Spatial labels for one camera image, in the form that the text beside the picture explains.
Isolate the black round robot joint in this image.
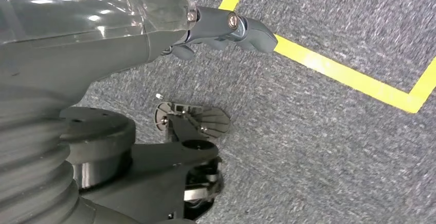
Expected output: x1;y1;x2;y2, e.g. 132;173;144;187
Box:
60;106;137;188

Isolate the yellow floor tape square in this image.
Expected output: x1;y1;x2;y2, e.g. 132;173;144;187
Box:
217;0;436;114

